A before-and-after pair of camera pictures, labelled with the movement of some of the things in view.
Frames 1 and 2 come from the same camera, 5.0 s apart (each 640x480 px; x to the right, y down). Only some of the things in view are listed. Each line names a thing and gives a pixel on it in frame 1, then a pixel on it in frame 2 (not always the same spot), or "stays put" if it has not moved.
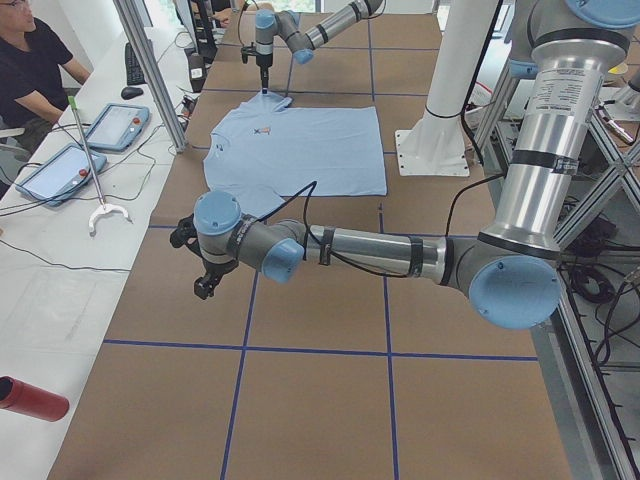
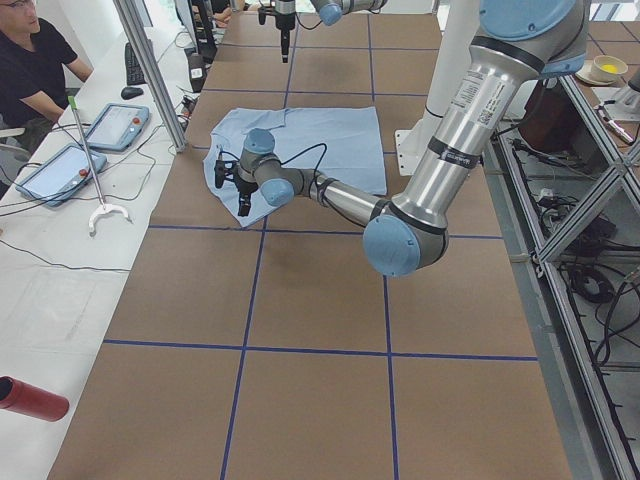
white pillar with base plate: x=437 y=146 stays put
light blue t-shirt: x=261 y=153 stays put
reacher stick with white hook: x=104 y=207 stays put
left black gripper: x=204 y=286 → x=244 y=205
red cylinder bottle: x=21 y=396 stays put
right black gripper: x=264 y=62 → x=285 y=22
